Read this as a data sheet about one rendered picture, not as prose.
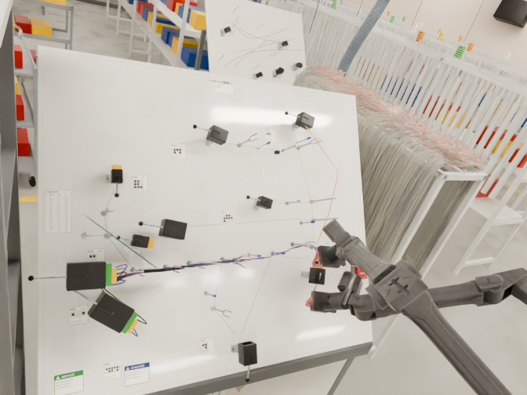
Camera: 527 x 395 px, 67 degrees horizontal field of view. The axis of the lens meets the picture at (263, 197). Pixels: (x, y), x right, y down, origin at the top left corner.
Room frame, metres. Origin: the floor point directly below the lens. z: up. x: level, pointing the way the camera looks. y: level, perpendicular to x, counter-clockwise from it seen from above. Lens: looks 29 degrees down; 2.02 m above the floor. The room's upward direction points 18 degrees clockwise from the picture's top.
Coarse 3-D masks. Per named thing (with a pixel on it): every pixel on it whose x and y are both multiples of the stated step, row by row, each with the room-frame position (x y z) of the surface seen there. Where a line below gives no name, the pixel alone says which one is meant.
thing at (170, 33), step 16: (128, 0) 8.25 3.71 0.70; (144, 0) 8.33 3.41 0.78; (160, 0) 6.47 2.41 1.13; (176, 0) 5.90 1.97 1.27; (192, 0) 6.22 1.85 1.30; (144, 16) 7.13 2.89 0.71; (160, 16) 6.85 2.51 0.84; (192, 16) 5.25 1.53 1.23; (160, 32) 6.49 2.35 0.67; (176, 32) 6.04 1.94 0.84; (176, 48) 5.53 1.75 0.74; (192, 48) 5.38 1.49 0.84; (192, 64) 5.13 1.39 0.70; (208, 64) 5.25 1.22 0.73
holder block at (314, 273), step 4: (312, 268) 1.16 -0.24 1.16; (316, 268) 1.15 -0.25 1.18; (320, 268) 1.15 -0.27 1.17; (312, 272) 1.15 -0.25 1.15; (316, 272) 1.14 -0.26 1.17; (320, 272) 1.15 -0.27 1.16; (324, 272) 1.15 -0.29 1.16; (312, 276) 1.14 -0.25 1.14; (316, 276) 1.13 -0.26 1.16; (324, 276) 1.15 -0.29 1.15; (312, 280) 1.13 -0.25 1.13; (316, 280) 1.12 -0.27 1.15; (320, 280) 1.13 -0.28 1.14; (324, 280) 1.14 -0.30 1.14; (324, 284) 1.13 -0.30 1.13
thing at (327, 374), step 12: (300, 372) 1.08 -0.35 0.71; (312, 372) 1.12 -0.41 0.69; (324, 372) 1.16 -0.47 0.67; (336, 372) 1.20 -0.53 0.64; (252, 384) 0.96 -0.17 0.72; (264, 384) 1.00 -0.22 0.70; (276, 384) 1.03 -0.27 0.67; (288, 384) 1.06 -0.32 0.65; (300, 384) 1.10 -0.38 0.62; (312, 384) 1.14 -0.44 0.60; (324, 384) 1.18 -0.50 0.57
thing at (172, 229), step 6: (162, 222) 0.95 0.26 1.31; (168, 222) 0.94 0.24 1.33; (174, 222) 0.95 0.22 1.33; (180, 222) 0.96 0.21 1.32; (162, 228) 0.93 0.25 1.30; (168, 228) 0.93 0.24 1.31; (174, 228) 0.94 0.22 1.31; (180, 228) 0.95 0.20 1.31; (186, 228) 0.96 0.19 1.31; (162, 234) 0.91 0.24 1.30; (168, 234) 0.92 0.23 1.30; (174, 234) 0.93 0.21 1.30; (180, 234) 0.94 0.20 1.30
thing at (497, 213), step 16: (304, 0) 7.03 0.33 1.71; (336, 16) 5.83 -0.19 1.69; (352, 16) 6.45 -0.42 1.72; (384, 32) 5.46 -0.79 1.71; (416, 48) 4.63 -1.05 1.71; (432, 48) 4.50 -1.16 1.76; (448, 64) 4.27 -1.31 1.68; (464, 64) 4.45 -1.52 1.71; (432, 80) 4.34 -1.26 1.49; (496, 80) 3.83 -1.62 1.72; (512, 80) 4.31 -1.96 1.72; (416, 112) 4.34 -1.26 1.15; (448, 128) 4.21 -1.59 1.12; (512, 192) 3.32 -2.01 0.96; (480, 208) 3.51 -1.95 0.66; (496, 208) 3.33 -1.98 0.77; (496, 224) 3.38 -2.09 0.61; (480, 240) 3.33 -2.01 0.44; (464, 256) 3.33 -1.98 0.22; (496, 256) 3.63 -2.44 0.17
